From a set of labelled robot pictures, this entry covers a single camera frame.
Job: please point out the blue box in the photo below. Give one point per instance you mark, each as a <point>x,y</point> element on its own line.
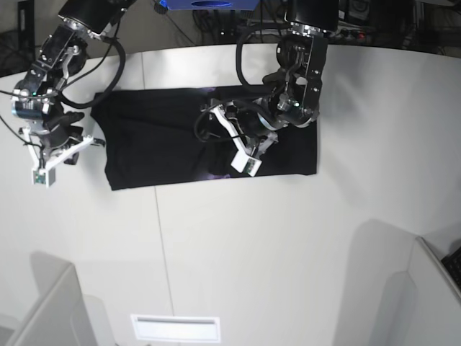
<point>225,5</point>

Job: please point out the white partition panel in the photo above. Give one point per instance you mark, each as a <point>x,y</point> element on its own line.
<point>62,314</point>
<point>398,294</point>

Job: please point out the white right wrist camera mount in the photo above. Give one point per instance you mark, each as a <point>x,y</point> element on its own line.
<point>44,166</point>

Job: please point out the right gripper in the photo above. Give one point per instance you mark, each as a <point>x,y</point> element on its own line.
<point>59,131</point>

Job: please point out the black keyboard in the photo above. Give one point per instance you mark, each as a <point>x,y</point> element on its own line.
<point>452,264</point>

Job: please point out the white partition panel left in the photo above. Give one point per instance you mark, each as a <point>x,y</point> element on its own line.
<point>62,314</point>

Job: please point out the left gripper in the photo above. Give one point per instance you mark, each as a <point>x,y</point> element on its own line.
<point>255,121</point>

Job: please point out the white power strip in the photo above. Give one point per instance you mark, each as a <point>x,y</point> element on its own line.
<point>351,34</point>

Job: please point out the white partition panel right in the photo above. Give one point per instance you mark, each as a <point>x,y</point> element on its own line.
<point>398,294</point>

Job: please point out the black T-shirt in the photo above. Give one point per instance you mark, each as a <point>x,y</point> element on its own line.
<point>150,137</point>

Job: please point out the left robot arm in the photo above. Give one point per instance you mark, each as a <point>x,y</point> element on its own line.
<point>290,95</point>

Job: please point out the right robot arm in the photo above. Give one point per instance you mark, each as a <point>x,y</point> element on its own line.
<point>38,98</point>

